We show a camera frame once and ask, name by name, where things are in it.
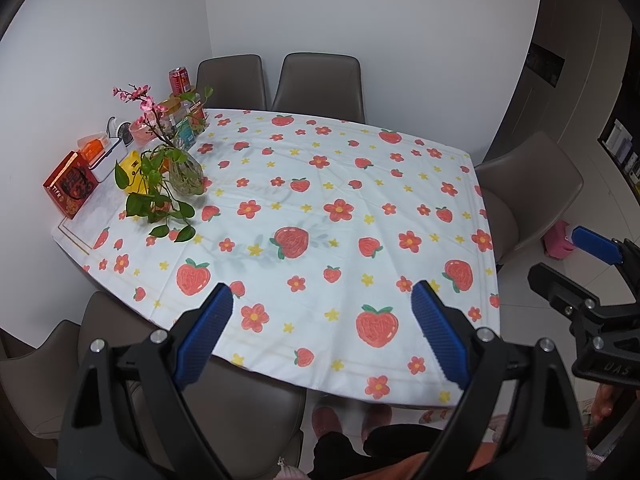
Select white desk fan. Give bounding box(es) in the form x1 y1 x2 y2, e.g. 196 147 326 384
106 116 133 147

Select green pothos plant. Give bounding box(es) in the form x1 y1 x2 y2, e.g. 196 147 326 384
114 86 215 243

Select red drink can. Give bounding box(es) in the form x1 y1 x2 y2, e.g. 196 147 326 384
168 66 192 96

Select taupe dining chair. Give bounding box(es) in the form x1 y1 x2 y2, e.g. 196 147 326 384
475 132 585 266
77 290 307 480
195 54 266 111
0 320 81 441
270 52 366 123

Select pink fuzzy slipper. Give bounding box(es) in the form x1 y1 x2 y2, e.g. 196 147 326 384
311 406 343 436
365 404 393 428

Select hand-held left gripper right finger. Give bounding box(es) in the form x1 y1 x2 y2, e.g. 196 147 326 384
410 280 586 480

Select yellow toy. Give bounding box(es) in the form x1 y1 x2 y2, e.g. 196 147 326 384
116 149 151 195

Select person's right hand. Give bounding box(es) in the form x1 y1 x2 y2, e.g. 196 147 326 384
580 384 617 426

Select dark wall panel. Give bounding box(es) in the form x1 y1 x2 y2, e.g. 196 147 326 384
524 42 566 87

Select white and orange tissue box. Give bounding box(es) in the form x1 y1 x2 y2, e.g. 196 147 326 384
77 134 128 181

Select glass vase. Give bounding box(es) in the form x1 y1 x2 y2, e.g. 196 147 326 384
167 146 207 197

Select pink blossom branch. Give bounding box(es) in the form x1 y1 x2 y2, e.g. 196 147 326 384
112 84 173 148

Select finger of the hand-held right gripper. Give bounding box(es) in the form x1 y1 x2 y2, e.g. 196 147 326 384
528 262 640 347
571 227 640 302

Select person's black pants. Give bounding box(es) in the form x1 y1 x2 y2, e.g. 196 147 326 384
307 422 451 480

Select strawberry print tablecloth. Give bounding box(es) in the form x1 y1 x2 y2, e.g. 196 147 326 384
52 107 501 408

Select clear jar with teal label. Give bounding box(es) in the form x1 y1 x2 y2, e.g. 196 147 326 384
159 97 197 150

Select clear jar with red label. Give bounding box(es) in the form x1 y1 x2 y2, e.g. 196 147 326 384
177 91 210 133

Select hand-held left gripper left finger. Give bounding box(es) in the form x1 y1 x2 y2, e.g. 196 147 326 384
57 282 235 480

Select red gift box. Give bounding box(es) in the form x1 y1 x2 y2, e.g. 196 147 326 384
42 150 99 220

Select white shelf unit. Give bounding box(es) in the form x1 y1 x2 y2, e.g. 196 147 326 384
597 117 640 196

